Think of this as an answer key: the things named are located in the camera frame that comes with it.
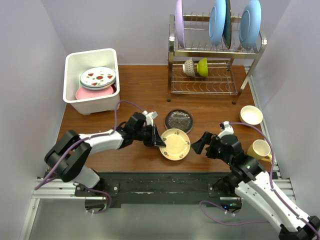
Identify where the patterned ceramic bowl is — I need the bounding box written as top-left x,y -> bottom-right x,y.
182,57 -> 196,77

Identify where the green bowl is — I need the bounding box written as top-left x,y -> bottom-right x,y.
196,57 -> 209,78

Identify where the cream floral small plate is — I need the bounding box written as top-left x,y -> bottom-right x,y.
159,128 -> 191,161

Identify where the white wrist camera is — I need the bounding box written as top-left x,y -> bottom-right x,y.
218,121 -> 234,138
142,110 -> 158,126

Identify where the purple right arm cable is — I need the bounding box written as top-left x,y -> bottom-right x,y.
199,121 -> 320,238

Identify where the white plastic bin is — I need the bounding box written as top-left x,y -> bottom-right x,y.
63,48 -> 120,115

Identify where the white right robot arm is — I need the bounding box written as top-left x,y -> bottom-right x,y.
191,132 -> 320,240

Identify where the red rimmed cream plate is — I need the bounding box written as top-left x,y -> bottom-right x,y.
111,84 -> 117,93

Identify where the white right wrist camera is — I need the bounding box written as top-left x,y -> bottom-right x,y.
218,121 -> 234,138

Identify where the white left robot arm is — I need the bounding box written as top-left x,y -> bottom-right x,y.
44,111 -> 166,196

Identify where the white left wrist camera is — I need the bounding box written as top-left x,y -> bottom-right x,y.
142,110 -> 158,126

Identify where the white watermelon pattern plate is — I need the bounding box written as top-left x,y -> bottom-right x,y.
79,66 -> 116,86

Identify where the aluminium rail frame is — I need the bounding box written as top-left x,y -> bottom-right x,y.
19,159 -> 297,240

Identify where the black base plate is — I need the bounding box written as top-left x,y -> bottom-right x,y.
74,171 -> 253,210

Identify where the metal dish rack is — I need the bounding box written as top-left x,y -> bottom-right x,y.
166,13 -> 267,104

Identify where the dark teal plate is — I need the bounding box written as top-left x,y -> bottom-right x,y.
222,0 -> 232,50

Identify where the light blue plate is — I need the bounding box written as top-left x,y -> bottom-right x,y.
239,0 -> 262,50
208,0 -> 227,47

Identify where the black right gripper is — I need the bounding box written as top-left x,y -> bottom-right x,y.
190,131 -> 232,165

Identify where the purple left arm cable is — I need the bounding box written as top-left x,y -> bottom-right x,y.
34,100 -> 146,215

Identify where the cream bowl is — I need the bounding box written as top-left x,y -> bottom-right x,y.
239,105 -> 264,126

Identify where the light blue plate right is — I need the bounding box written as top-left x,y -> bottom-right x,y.
239,0 -> 262,50

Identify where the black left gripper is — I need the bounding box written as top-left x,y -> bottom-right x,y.
133,123 -> 165,147

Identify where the pink plate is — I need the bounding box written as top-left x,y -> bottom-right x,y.
75,86 -> 114,100

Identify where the lilac plate in rack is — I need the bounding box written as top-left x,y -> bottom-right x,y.
175,0 -> 185,48

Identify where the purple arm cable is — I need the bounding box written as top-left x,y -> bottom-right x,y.
34,100 -> 146,215
199,121 -> 320,238

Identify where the blue and cream plate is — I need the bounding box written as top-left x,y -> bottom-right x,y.
80,84 -> 113,91

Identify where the black glossy plate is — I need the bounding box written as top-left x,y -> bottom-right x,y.
164,109 -> 194,134

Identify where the light blue plate left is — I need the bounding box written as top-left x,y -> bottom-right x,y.
208,0 -> 227,47

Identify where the yellow mug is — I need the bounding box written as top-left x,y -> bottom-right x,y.
247,139 -> 271,160

